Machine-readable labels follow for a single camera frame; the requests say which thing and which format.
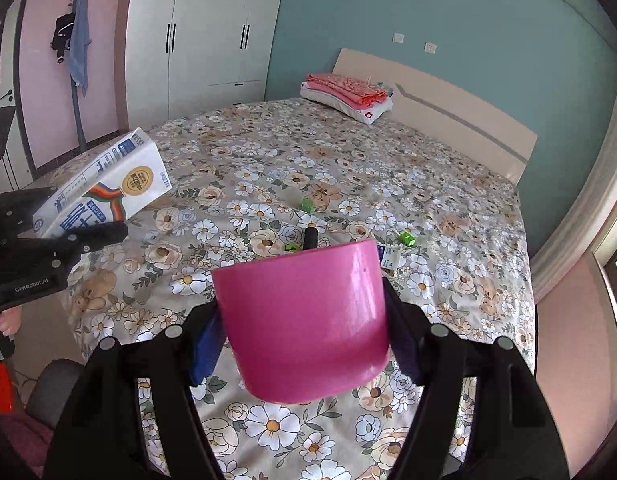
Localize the white blue milk carton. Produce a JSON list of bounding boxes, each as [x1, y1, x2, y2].
[[33, 128, 172, 238]]

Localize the green divided box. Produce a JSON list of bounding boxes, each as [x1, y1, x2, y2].
[[399, 231, 417, 247]]

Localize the pink plastic cup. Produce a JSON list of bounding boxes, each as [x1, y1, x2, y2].
[[212, 240, 389, 404]]

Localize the small green block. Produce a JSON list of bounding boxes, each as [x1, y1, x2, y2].
[[301, 197, 315, 214]]

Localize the grey stool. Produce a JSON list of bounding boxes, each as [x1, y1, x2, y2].
[[25, 359, 84, 429]]

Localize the red object on floor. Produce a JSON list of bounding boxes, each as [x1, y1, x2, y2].
[[0, 362, 14, 414]]

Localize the blue clothes on hanger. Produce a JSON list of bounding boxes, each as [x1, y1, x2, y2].
[[50, 0, 92, 94]]

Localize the floral bed cover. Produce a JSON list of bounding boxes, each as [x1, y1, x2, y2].
[[60, 98, 535, 479]]

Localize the small blue white packet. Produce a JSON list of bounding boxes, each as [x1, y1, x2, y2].
[[378, 245, 401, 272]]

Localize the black cylinder object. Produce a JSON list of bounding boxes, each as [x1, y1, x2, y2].
[[302, 226, 319, 250]]

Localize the white wardrobe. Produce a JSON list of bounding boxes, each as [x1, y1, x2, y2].
[[123, 0, 281, 128]]

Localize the beige bed headboard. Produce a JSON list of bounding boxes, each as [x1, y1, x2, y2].
[[333, 48, 537, 184]]

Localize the folded red pink blanket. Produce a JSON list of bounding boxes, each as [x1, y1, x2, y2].
[[304, 74, 388, 105]]

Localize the white wall socket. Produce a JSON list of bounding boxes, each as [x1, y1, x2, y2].
[[392, 32, 405, 44]]

